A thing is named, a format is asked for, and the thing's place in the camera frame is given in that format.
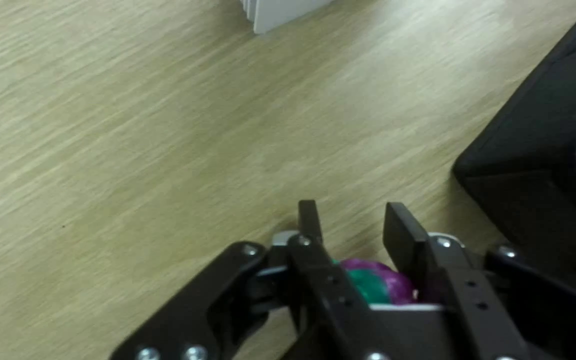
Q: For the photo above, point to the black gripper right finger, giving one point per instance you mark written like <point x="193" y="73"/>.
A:
<point x="471" y="319"/>

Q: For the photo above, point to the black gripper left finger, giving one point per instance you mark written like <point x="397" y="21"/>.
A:
<point x="329" y="312"/>

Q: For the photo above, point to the purple green plastic grapes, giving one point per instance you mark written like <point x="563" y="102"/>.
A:
<point x="378" y="282"/>

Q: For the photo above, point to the black plastic box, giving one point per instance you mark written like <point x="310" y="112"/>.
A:
<point x="523" y="166"/>

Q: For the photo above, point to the white card with yellow print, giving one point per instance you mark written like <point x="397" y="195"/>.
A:
<point x="271" y="14"/>

